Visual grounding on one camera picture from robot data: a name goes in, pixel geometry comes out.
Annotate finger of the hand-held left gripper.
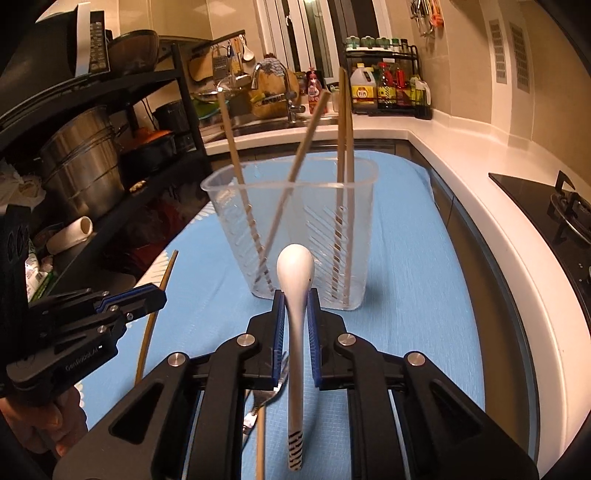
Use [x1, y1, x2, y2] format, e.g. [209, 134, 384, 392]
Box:
[41, 292, 168, 352]
[30, 285, 158, 319]

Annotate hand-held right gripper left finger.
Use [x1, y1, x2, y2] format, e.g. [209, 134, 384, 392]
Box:
[53, 290, 289, 480]

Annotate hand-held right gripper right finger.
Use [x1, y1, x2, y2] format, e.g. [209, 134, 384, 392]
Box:
[307, 288, 540, 480]

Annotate wooden chopstick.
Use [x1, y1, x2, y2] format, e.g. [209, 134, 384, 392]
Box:
[344, 88, 356, 303]
[255, 404, 269, 480]
[332, 67, 348, 298]
[217, 92, 271, 284]
[134, 250, 179, 385]
[261, 90, 332, 254]

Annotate white spoon striped handle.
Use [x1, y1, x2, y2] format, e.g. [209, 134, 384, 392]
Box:
[276, 244, 317, 472]

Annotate steel fork white handle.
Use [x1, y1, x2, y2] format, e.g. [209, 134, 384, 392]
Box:
[241, 378, 283, 446]

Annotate clear plastic utensil holder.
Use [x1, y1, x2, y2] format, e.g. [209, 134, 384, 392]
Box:
[201, 157, 379, 311]

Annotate person's left hand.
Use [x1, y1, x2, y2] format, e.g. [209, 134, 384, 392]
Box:
[0, 388, 88, 460]

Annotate white paper roll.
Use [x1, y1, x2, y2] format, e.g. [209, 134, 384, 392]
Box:
[46, 216, 94, 254]

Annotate blue patterned table mat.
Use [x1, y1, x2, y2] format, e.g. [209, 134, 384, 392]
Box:
[74, 150, 485, 480]

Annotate steel stockpot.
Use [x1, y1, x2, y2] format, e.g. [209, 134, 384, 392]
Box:
[39, 105, 125, 217]

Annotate dark pot orange lid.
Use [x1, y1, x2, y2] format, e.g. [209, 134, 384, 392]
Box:
[122, 128, 178, 167]

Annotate white plastic bag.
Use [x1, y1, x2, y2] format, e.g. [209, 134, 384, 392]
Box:
[0, 173, 44, 208]

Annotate dark cooking pot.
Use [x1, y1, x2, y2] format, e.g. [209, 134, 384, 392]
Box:
[154, 99, 191, 132]

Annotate black shelf rack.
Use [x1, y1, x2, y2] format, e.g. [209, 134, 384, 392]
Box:
[0, 41, 213, 296]

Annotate steel kitchen faucet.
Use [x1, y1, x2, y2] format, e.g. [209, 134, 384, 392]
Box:
[252, 62, 306, 123]

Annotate dark wok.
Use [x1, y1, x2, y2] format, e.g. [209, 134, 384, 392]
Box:
[111, 30, 160, 75]

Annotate red dish soap bottle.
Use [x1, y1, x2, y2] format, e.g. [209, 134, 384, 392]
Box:
[306, 69, 324, 114]

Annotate wooden cutting board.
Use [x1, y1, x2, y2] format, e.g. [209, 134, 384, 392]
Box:
[249, 60, 301, 118]

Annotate steel grater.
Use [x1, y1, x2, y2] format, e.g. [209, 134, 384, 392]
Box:
[212, 46, 232, 79]

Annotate yellow oil bottle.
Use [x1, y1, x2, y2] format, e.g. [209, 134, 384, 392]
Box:
[350, 65, 377, 109]

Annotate black gas stove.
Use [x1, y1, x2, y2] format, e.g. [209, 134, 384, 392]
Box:
[488, 171, 591, 284]

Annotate dark soy sauce bottle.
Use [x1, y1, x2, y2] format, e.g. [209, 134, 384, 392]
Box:
[376, 62, 393, 109]

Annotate black microwave oven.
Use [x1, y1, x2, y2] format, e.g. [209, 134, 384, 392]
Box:
[0, 2, 112, 93]

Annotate black spice rack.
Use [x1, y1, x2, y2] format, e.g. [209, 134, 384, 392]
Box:
[344, 36, 433, 121]

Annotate window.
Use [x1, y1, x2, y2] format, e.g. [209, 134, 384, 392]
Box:
[263, 0, 393, 79]

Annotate hanging kitchen tools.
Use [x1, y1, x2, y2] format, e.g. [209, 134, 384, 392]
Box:
[410, 0, 444, 38]

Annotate grey wall vent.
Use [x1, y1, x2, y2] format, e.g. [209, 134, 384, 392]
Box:
[489, 19, 508, 84]
[509, 22, 531, 93]

